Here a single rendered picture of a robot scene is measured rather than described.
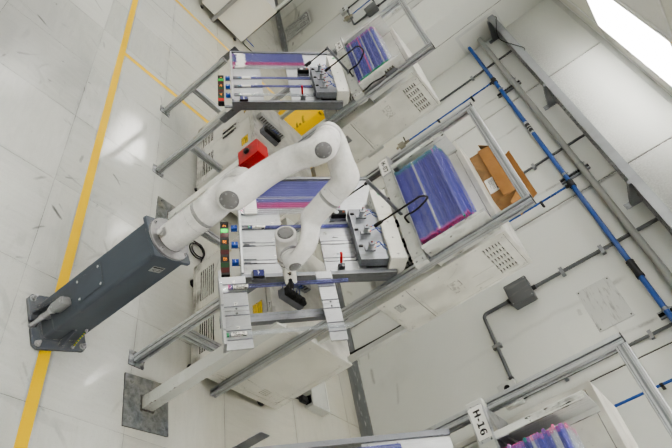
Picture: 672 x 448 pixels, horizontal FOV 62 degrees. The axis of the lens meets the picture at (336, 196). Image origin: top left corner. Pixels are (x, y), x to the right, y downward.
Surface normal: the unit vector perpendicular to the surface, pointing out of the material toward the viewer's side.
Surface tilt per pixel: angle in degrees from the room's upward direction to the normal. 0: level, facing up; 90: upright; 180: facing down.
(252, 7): 90
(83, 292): 90
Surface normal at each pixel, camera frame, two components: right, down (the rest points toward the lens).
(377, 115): 0.17, 0.65
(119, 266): -0.51, -0.28
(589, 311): -0.60, -0.53
